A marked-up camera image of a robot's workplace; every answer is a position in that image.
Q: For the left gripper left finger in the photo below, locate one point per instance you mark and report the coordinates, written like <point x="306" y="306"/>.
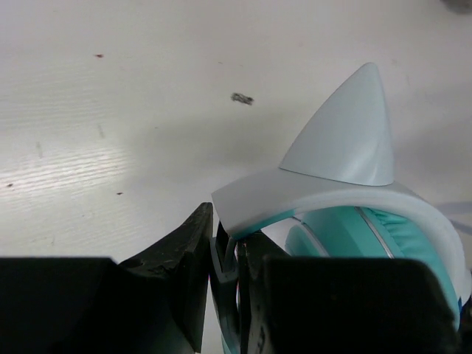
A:
<point x="153" y="302"/>

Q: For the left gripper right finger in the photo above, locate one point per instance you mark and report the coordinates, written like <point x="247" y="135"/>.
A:
<point x="339" y="305"/>

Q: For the teal cat-ear headphones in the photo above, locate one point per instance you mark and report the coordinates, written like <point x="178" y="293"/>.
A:
<point x="337" y="183"/>

